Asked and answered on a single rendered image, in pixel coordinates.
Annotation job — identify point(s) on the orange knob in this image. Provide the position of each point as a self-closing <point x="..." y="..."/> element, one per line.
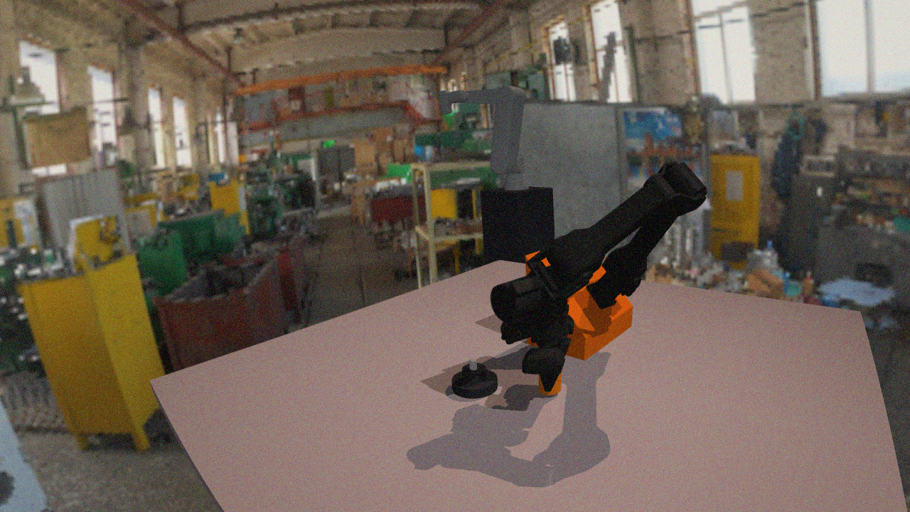
<point x="555" y="389"/>

